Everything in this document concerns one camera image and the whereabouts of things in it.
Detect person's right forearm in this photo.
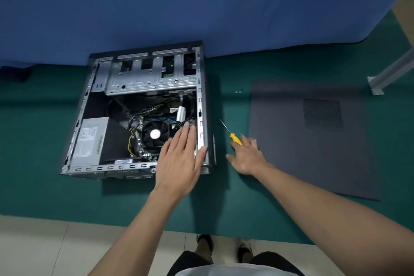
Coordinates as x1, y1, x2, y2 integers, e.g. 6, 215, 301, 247
254, 163, 414, 276

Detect grey metal post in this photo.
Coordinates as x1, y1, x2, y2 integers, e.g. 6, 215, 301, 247
367, 47, 414, 96

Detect person's left hand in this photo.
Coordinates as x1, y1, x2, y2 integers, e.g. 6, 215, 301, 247
153, 120, 209, 203

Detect black side panel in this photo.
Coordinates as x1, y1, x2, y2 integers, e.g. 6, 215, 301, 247
248, 81, 383, 202

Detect person's right shoe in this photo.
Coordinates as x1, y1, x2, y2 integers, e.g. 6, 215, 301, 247
238, 238, 255, 263

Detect person's white shirt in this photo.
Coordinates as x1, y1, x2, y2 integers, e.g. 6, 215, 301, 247
174, 263, 300, 276

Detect yellow-handled screwdriver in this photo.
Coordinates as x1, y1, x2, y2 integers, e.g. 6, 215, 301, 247
219, 119, 244, 146

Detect green floor mat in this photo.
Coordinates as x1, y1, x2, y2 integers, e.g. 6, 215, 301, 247
0, 9, 414, 246

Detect silver power supply unit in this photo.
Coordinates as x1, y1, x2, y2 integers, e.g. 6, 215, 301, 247
68, 116, 110, 168

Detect blue cloth curtain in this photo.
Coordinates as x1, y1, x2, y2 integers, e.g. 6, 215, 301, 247
0, 0, 414, 67

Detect person's left forearm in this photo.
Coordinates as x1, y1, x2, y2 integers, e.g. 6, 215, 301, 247
87, 187, 195, 276

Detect yellow and black cable bundle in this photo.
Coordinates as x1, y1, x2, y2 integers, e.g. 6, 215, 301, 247
127, 102, 166, 154

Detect person's black shorts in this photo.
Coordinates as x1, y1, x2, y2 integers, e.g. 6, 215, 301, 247
166, 250, 307, 276

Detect person's right hand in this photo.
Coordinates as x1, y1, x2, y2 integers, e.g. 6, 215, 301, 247
225, 135, 270, 177

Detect silver metal drive cage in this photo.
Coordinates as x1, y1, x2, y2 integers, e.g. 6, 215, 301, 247
104, 47, 200, 96

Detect black flat base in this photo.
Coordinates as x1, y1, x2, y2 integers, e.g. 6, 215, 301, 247
0, 65, 33, 83

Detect desktop computer case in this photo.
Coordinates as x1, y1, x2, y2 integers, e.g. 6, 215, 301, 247
59, 41, 217, 180

